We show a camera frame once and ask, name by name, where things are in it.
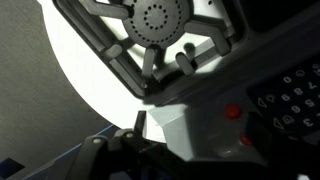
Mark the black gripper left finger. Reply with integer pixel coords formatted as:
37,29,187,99
64,109,201,180

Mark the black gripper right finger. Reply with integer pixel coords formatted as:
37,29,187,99
199,113,320,180

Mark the small red stove button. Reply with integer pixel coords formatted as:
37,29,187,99
224,103,242,120
239,133,254,148

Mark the black stove keypad panel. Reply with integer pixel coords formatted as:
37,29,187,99
247,54,320,136

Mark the grey toy stove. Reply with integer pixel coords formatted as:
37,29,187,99
52,0,320,164

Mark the black burner grate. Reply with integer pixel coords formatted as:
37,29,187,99
52,0,249,99

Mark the grey perforated burner cap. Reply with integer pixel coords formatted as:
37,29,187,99
121,0,192,50

